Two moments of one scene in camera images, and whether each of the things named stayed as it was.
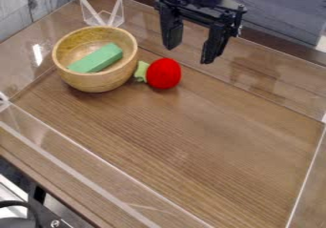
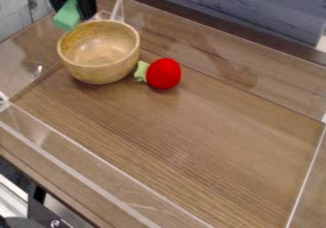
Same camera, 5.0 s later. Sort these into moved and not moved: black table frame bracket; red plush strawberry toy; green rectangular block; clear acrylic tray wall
Moved: green rectangular block
Not moved: black table frame bracket; red plush strawberry toy; clear acrylic tray wall
